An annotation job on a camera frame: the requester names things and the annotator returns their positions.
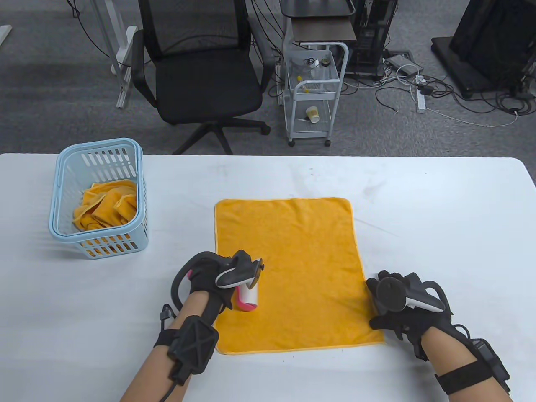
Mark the person's left hand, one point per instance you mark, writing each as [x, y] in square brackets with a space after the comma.
[205, 276]

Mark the person's right hand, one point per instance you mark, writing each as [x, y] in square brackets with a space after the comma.
[402, 322]

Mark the pink lint roller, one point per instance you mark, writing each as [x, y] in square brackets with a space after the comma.
[249, 299]

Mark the yellow square towel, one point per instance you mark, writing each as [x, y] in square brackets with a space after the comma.
[125, 207]
[94, 201]
[310, 272]

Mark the person's left forearm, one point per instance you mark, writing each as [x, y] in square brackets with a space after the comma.
[146, 372]

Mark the black right hand controller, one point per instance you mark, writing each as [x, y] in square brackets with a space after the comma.
[389, 293]

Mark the black hand controller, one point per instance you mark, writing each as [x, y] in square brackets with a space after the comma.
[240, 272]
[389, 293]

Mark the black left hand controller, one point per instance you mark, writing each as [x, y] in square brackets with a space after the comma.
[240, 272]

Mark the light blue plastic basket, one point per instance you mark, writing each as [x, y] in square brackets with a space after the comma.
[71, 176]

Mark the black mesh office chair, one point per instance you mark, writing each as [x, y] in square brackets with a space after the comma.
[205, 83]

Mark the paper cup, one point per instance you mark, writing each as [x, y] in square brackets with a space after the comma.
[313, 114]

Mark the white rolling cart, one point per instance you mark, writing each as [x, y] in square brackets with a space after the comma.
[314, 95]

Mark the white power strip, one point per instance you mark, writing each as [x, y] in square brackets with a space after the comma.
[421, 100]

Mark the grey power adapter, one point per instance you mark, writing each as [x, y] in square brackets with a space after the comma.
[402, 63]

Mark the small dark side table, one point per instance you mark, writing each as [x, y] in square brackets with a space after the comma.
[322, 29]

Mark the black computer tower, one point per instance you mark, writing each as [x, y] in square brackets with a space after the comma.
[372, 37]

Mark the black monitor stand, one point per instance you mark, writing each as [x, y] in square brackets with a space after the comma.
[481, 42]

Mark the white desk foot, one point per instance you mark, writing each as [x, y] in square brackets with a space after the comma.
[4, 35]

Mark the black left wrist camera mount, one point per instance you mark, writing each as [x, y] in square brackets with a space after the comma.
[192, 341]

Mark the white metal frame post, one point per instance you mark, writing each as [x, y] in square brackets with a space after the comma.
[125, 63]

